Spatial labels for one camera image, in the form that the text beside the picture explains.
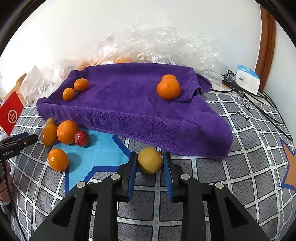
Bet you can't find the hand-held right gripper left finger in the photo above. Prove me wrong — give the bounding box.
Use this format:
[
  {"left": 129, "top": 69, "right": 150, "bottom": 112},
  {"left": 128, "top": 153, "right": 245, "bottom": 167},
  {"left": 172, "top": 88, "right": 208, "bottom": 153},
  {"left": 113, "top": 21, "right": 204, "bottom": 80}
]
[{"left": 29, "top": 151, "right": 139, "bottom": 241}]

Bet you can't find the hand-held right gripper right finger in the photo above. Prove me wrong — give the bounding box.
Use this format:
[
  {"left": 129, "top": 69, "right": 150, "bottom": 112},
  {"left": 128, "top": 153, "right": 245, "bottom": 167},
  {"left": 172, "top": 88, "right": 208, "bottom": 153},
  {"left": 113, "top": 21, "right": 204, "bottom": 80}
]
[{"left": 162, "top": 152, "right": 260, "bottom": 241}]

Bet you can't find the oval orange tangerine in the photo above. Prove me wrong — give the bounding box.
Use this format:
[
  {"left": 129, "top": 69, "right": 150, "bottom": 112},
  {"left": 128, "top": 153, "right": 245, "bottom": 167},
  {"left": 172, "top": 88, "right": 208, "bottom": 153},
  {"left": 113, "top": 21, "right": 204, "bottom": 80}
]
[{"left": 43, "top": 124, "right": 58, "bottom": 147}]

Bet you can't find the red strawberry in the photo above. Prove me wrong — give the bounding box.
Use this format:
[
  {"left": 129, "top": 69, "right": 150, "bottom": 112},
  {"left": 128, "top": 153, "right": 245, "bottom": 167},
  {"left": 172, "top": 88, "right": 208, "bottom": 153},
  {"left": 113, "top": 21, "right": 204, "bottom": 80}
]
[{"left": 74, "top": 130, "right": 90, "bottom": 147}]

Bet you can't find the purple towel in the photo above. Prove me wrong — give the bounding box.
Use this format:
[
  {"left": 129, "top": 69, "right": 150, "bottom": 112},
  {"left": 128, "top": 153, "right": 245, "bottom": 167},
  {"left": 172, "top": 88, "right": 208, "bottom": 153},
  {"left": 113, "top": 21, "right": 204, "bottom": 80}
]
[{"left": 36, "top": 62, "right": 233, "bottom": 160}]

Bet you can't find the large orange tangerine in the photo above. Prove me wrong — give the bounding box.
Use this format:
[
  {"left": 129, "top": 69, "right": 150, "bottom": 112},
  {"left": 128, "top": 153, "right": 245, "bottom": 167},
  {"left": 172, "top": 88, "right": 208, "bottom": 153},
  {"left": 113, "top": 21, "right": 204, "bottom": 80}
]
[{"left": 157, "top": 78, "right": 181, "bottom": 101}]

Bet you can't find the person's left hand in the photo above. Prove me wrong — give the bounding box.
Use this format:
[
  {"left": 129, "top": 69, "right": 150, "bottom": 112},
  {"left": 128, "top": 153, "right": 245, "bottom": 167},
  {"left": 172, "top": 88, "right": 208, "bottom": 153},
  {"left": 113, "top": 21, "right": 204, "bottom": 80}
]
[{"left": 0, "top": 162, "right": 14, "bottom": 204}]

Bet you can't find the red paper bag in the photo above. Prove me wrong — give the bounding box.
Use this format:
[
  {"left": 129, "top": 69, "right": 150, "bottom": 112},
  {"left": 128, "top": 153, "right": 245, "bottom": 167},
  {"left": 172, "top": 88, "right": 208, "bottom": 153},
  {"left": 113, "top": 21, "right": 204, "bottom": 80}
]
[{"left": 0, "top": 90, "right": 24, "bottom": 137}]

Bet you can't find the grey-white plastic bag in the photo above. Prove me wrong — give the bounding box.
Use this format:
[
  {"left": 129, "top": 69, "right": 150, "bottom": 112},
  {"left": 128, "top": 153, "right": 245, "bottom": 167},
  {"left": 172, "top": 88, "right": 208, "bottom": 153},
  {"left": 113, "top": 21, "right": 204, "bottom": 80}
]
[{"left": 22, "top": 65, "right": 47, "bottom": 105}]

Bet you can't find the grey checked cloth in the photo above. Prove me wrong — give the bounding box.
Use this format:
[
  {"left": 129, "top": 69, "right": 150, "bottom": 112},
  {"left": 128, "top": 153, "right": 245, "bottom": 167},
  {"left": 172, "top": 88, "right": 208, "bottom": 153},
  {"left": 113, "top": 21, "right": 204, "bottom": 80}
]
[{"left": 9, "top": 90, "right": 296, "bottom": 241}]

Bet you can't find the crumpled clear plastic bag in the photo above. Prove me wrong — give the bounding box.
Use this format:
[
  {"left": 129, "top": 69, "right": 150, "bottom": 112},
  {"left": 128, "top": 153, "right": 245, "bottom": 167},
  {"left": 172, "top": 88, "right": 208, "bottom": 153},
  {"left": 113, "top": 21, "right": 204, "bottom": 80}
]
[{"left": 38, "top": 59, "right": 93, "bottom": 102}]

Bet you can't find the pile of small kumquats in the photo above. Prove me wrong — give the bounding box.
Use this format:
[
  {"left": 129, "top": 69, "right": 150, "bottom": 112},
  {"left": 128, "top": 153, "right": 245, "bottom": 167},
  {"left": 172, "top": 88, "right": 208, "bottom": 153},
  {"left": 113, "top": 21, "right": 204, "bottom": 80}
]
[{"left": 76, "top": 56, "right": 137, "bottom": 71}]

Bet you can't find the white and blue box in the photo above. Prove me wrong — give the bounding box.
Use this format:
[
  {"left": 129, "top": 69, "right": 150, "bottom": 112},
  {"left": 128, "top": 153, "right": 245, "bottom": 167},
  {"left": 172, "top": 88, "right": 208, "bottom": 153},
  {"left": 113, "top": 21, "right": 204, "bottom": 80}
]
[{"left": 235, "top": 64, "right": 261, "bottom": 95}]

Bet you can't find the large clear plastic bag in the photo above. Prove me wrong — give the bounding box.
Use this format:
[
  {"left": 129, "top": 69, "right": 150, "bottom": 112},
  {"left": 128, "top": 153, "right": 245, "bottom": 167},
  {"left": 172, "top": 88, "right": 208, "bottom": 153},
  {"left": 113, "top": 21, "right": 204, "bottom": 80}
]
[{"left": 91, "top": 24, "right": 223, "bottom": 80}]

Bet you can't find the tangle of black cables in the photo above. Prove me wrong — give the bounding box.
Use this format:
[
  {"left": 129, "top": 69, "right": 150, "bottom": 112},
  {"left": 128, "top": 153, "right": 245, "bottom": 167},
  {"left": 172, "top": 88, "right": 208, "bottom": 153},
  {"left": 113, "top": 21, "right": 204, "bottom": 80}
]
[{"left": 220, "top": 71, "right": 296, "bottom": 144}]

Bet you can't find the brown wooden door frame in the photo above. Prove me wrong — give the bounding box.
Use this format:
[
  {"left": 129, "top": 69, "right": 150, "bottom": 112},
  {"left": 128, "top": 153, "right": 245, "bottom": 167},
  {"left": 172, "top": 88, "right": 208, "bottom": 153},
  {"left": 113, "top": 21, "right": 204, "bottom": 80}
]
[{"left": 254, "top": 5, "right": 277, "bottom": 92}]

